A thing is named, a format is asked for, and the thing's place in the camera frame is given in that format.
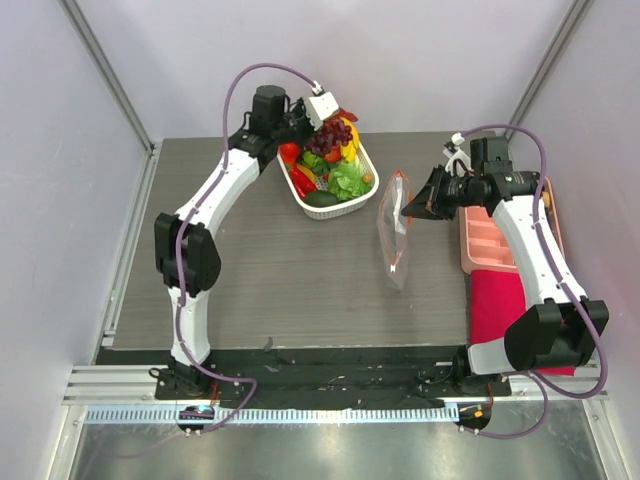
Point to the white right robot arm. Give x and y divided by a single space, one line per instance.
494 178

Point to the white slotted cable duct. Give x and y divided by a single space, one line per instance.
192 415

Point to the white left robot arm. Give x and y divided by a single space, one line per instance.
186 255

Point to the pink plastic organizer tray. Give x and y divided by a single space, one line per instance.
502 236

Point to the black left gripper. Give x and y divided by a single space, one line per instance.
300 110

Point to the red chili pepper toy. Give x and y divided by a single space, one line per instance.
302 183

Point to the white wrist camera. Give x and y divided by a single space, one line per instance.
458 161
320 106

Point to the green lettuce toy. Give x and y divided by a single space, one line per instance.
346 181

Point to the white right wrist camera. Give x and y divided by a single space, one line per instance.
458 161

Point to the aluminium frame rail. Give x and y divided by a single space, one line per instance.
92 45

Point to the clear zip bag orange zipper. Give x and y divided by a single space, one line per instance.
393 229

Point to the yellow banana bunch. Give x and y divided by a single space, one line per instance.
349 152

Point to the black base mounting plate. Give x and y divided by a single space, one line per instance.
319 378

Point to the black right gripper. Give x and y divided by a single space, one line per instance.
441 190

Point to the red folded cloth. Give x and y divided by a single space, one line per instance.
500 300

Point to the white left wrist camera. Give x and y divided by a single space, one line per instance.
320 106

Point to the red tomato toy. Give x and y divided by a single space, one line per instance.
289 152

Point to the purple grape bunch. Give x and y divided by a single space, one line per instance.
335 132

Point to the red lobster toy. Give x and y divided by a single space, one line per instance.
345 114

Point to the white plastic fruit basket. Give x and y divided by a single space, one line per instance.
342 208

